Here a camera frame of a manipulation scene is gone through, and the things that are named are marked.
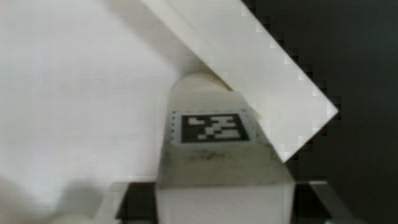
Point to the white square table top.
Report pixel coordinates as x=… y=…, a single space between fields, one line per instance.
x=95 y=54

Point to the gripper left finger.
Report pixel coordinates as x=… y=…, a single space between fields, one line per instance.
x=129 y=206

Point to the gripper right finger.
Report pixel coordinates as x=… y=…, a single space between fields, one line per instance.
x=319 y=206

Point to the white table leg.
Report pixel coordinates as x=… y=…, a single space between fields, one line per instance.
x=225 y=184

